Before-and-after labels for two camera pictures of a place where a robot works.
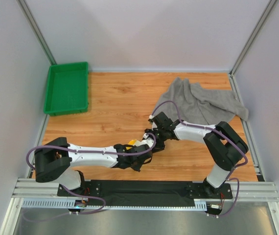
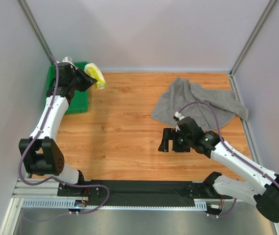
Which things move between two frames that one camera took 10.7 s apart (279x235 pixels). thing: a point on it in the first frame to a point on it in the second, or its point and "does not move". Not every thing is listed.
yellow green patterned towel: x=134 y=142 to x=94 y=72
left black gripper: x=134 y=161 to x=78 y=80
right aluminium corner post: x=253 y=37 does not move
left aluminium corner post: x=35 y=29 does not move
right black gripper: x=152 y=133 to x=174 y=141
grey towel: x=197 y=104 does not move
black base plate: x=104 y=193 does not move
